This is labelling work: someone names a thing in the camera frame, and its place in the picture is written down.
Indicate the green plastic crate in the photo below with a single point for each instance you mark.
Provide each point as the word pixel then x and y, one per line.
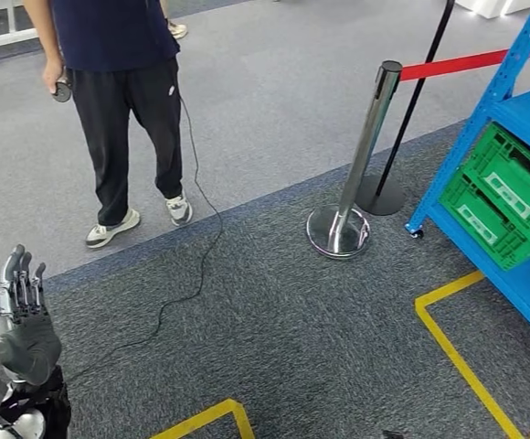
pixel 503 194

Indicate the black shelf caster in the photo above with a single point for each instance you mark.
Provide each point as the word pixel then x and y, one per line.
pixel 416 232

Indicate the white display platform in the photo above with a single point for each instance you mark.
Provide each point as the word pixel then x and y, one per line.
pixel 498 7

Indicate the chrome barrier post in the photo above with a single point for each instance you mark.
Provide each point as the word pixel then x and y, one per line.
pixel 352 182

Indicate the person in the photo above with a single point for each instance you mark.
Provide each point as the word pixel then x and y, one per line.
pixel 176 24
pixel 114 91

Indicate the black stand with round base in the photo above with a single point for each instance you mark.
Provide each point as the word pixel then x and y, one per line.
pixel 383 194

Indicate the blue metal shelf rack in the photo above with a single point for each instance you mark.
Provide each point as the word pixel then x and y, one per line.
pixel 512 182

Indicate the white table frame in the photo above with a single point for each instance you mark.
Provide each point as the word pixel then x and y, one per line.
pixel 0 30

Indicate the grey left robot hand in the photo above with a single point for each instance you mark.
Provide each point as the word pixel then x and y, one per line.
pixel 27 345

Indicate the red barrier belt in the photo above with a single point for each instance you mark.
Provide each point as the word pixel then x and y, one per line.
pixel 475 60

